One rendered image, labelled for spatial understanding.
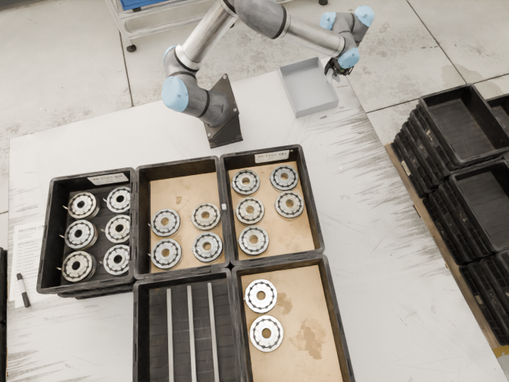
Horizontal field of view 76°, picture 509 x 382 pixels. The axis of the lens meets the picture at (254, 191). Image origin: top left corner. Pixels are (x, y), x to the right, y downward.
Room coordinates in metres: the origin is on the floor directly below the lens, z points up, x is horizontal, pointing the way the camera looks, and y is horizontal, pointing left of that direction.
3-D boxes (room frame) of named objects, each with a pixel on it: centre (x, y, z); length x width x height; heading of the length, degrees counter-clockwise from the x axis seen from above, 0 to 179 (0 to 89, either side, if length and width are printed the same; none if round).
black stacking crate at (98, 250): (0.37, 0.55, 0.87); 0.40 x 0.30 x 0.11; 3
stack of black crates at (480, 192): (0.46, -1.14, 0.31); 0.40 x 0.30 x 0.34; 12
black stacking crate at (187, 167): (0.39, 0.25, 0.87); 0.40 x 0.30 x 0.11; 3
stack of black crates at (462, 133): (0.86, -1.05, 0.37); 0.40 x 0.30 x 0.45; 12
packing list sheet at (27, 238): (0.34, 0.86, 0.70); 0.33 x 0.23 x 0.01; 12
